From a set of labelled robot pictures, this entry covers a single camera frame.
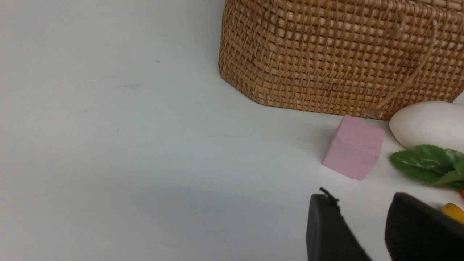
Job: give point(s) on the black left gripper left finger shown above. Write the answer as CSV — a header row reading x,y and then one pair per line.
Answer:
x,y
328,236

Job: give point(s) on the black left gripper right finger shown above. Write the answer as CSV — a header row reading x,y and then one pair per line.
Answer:
x,y
415,231

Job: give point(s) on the white radish with leaves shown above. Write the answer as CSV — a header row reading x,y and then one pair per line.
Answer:
x,y
432,134

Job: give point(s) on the pink foam cube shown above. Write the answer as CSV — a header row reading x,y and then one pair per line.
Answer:
x,y
354,149

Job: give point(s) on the woven wicker basket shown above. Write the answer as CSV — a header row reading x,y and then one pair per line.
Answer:
x,y
363,58

